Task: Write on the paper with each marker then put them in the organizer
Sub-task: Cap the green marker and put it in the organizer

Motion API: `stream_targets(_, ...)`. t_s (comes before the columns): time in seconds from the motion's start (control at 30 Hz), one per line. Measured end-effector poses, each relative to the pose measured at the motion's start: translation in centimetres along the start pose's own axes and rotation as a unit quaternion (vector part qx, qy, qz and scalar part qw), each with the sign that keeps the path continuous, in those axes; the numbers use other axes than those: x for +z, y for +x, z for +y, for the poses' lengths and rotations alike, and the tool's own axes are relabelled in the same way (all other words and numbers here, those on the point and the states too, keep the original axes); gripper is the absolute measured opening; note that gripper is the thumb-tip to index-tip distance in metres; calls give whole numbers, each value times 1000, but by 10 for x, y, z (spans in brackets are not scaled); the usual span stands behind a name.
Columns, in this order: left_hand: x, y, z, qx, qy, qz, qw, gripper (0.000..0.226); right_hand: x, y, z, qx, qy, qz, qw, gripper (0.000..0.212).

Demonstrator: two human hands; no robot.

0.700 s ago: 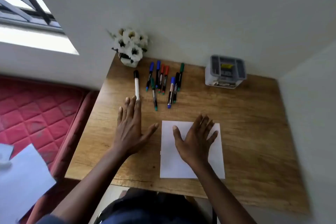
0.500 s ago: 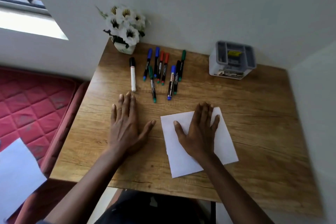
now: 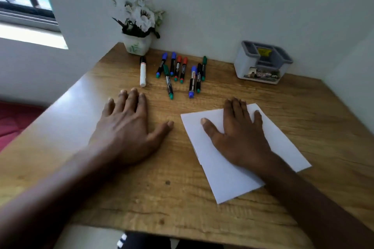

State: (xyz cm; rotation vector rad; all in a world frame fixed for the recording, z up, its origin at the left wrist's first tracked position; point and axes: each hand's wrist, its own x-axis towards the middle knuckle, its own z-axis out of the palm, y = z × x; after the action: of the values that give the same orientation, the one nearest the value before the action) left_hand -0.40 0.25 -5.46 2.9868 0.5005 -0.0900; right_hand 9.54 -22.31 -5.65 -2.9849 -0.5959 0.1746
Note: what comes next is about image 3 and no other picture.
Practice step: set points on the person's left hand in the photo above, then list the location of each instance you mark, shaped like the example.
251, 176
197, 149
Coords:
125, 135

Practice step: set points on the person's right hand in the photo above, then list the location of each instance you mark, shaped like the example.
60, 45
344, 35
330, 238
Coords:
241, 140

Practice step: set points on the person's right little finger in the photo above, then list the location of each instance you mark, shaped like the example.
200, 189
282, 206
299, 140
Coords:
258, 119

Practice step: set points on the person's left middle finger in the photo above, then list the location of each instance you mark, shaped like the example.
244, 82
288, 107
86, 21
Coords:
131, 101

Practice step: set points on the person's right thumb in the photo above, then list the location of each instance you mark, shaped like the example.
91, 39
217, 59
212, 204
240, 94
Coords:
211, 130

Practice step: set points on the person's right middle finger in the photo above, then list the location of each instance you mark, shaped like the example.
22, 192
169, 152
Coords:
237, 109

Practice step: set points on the person's left little finger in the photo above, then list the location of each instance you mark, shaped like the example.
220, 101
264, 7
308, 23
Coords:
108, 107

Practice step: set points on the person's left thumb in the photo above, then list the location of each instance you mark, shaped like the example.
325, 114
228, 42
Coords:
160, 133

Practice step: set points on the person's left forearm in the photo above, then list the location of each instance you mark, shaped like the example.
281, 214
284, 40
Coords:
49, 196

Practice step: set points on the person's right forearm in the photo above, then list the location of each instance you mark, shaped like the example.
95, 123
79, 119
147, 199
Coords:
315, 208

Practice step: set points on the white marker with black cap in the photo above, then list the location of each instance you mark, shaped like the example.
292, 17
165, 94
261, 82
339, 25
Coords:
143, 73

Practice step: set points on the row of black coloured markers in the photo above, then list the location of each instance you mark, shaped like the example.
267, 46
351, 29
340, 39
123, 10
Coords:
192, 81

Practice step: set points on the grey and white organizer box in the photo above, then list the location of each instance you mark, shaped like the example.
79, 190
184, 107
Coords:
263, 63

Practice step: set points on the white folded paper sheet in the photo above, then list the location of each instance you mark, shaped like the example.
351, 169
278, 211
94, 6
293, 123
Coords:
228, 181

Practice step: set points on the white flowers in white pot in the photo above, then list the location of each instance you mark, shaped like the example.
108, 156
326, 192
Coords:
138, 27

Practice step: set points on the red bedding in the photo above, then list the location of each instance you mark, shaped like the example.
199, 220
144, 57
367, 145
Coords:
13, 122

